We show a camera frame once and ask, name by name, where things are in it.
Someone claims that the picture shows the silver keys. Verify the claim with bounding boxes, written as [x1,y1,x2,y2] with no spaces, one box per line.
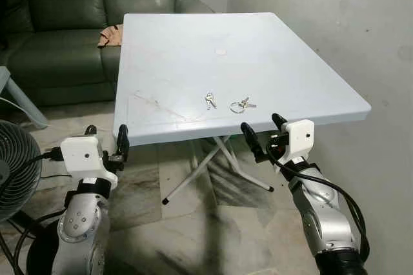
[229,96,257,115]

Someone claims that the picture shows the small silver key pair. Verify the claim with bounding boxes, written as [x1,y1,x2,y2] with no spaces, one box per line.
[205,92,218,110]

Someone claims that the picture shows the brown crumpled paper piece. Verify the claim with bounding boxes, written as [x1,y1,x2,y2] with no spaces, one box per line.
[97,24,124,48]

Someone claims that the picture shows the dark green leather sofa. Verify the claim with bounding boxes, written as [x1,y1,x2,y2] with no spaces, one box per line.
[0,0,215,109]

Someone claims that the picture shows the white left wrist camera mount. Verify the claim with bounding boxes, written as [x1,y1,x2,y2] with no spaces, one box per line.
[59,134,119,189]

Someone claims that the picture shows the grey metal frame leg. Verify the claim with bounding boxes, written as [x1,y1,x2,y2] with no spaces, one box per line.
[0,65,50,129]

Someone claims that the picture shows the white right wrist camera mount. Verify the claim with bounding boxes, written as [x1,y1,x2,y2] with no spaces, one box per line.
[277,119,316,163]

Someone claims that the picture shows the white plastic folding table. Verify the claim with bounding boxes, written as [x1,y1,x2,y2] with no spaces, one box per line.
[113,12,372,206]

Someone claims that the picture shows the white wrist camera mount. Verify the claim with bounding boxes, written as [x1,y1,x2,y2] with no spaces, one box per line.
[59,134,119,189]
[277,119,316,163]

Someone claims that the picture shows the black floor fan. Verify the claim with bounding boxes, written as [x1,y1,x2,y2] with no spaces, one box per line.
[0,119,43,225]

